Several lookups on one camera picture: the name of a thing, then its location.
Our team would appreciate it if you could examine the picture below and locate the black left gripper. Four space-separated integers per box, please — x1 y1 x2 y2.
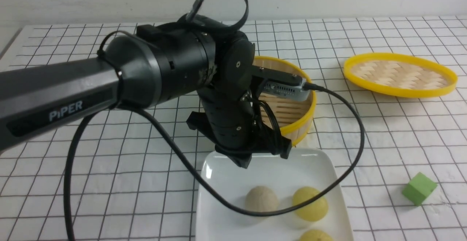
186 88 292 168

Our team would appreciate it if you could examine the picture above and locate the white steamed bun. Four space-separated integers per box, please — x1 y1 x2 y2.
244 186 279 212

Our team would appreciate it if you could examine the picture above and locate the yellow steamed bun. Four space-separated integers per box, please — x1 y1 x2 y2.
299 229 334 241
292 186 329 222

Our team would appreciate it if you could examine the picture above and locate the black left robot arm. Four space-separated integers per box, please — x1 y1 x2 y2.
0 25 292 168

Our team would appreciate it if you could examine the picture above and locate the white square plate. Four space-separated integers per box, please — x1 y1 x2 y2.
195 148 354 241

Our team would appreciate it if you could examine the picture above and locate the yellow-rimmed bamboo steamer basket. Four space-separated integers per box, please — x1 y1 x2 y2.
253 55 316 147

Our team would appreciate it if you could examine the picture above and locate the yellow-rimmed bamboo steamer lid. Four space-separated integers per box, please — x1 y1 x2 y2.
343 52 458 98

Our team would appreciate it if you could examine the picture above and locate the white grid-pattern tablecloth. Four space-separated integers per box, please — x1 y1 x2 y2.
1 16 466 241

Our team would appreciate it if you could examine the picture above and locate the green cube block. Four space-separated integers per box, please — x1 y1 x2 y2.
402 172 438 206

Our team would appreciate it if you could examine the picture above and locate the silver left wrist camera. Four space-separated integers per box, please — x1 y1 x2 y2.
250 66 310 102

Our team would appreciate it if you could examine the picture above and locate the black camera cable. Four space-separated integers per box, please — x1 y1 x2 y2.
63 0 365 241

